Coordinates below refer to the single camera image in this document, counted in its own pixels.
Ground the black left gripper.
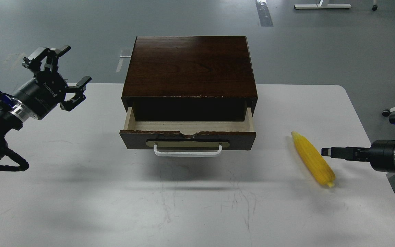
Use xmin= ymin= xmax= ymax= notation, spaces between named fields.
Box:
xmin=13 ymin=45 xmax=92 ymax=120

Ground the yellow corn cob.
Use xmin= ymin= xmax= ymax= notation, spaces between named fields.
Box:
xmin=291 ymin=131 xmax=336 ymax=188

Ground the white floor tape mark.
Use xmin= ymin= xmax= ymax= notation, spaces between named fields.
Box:
xmin=116 ymin=47 xmax=132 ymax=72

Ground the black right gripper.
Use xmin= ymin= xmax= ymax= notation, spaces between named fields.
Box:
xmin=321 ymin=140 xmax=395 ymax=173

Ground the dark wooden drawer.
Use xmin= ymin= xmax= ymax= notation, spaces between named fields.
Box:
xmin=119 ymin=107 xmax=257 ymax=150

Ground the dark wooden drawer cabinet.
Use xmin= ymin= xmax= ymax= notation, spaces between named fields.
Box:
xmin=121 ymin=36 xmax=258 ymax=121

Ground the white desk base foot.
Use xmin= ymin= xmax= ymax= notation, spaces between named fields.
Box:
xmin=294 ymin=0 xmax=352 ymax=10

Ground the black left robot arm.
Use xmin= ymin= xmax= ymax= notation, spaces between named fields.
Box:
xmin=0 ymin=45 xmax=92 ymax=172

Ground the white drawer handle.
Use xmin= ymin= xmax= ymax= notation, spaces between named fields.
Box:
xmin=153 ymin=144 xmax=223 ymax=157

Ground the grey floor tape strip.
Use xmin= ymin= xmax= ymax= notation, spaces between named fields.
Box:
xmin=254 ymin=0 xmax=273 ymax=27

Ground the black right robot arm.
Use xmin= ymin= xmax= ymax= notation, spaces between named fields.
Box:
xmin=321 ymin=114 xmax=395 ymax=173

